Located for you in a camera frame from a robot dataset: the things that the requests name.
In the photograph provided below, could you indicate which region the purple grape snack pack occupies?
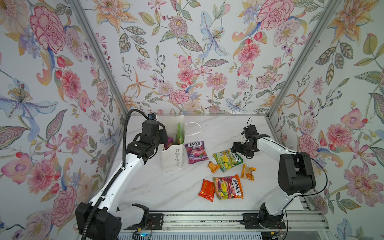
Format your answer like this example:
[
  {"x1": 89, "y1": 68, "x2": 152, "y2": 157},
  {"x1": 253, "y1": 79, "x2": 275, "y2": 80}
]
[{"x1": 164, "y1": 137, "x2": 174, "y2": 150}]

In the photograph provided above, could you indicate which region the white paper gift bag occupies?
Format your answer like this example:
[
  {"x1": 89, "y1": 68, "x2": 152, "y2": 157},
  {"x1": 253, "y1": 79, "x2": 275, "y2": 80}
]
[{"x1": 159, "y1": 115, "x2": 202, "y2": 172}]

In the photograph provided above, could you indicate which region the green Lays chips bag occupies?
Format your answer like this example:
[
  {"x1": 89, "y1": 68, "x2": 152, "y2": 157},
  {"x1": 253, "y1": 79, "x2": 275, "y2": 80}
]
[{"x1": 175, "y1": 123, "x2": 185, "y2": 145}]

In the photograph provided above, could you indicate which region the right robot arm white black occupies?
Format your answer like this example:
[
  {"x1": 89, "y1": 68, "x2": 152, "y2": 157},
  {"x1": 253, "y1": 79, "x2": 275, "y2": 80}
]
[{"x1": 231, "y1": 125, "x2": 316, "y2": 229}]

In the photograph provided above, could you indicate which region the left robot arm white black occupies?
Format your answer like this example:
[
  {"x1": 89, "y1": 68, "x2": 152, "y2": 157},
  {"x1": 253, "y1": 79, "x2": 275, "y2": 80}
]
[{"x1": 75, "y1": 119, "x2": 168, "y2": 240}]

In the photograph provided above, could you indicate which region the green yellow Fox's candy bag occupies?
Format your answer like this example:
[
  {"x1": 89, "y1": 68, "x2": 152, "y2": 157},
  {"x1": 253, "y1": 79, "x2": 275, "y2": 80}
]
[{"x1": 213, "y1": 150, "x2": 244, "y2": 173}]

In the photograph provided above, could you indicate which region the multicolour Fox's candy bag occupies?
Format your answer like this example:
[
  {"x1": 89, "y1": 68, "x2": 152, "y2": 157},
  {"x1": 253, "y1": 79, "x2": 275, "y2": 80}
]
[{"x1": 213, "y1": 175, "x2": 244, "y2": 200}]

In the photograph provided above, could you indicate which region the purple Fox's candy bag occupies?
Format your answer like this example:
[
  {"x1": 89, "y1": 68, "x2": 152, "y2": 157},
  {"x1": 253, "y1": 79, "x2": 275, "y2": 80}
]
[{"x1": 185, "y1": 141, "x2": 209, "y2": 164}]

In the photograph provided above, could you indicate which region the orange small snack packet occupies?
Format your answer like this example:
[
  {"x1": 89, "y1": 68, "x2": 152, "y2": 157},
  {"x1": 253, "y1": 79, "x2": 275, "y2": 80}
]
[{"x1": 241, "y1": 164, "x2": 257, "y2": 181}]

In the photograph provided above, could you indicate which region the small orange wrapped candy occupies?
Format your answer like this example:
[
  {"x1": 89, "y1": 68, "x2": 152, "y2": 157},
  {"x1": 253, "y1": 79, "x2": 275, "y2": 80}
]
[{"x1": 208, "y1": 161, "x2": 221, "y2": 174}]

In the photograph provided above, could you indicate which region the red snack packet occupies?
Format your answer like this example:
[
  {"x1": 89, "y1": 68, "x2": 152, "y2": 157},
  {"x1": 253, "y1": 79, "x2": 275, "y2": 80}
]
[{"x1": 199, "y1": 180, "x2": 215, "y2": 202}]

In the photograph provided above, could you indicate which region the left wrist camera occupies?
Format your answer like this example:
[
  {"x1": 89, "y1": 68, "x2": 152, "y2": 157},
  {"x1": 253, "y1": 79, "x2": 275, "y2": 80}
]
[{"x1": 148, "y1": 113, "x2": 157, "y2": 120}]

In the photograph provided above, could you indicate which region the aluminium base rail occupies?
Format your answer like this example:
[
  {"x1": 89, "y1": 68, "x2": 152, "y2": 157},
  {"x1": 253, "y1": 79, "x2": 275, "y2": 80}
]
[{"x1": 73, "y1": 210, "x2": 331, "y2": 233}]

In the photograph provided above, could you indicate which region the left aluminium corner post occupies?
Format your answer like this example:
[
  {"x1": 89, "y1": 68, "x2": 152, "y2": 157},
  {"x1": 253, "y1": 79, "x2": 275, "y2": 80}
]
[{"x1": 69, "y1": 0, "x2": 128, "y2": 117}]

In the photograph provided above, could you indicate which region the aluminium corner post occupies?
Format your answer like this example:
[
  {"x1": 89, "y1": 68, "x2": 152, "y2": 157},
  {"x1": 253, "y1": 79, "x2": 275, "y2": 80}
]
[
  {"x1": 69, "y1": 0, "x2": 128, "y2": 117},
  {"x1": 266, "y1": 1, "x2": 340, "y2": 120}
]

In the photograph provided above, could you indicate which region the right aluminium corner post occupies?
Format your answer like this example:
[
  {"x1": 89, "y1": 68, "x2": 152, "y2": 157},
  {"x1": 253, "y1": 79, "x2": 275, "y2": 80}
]
[{"x1": 266, "y1": 1, "x2": 340, "y2": 120}]

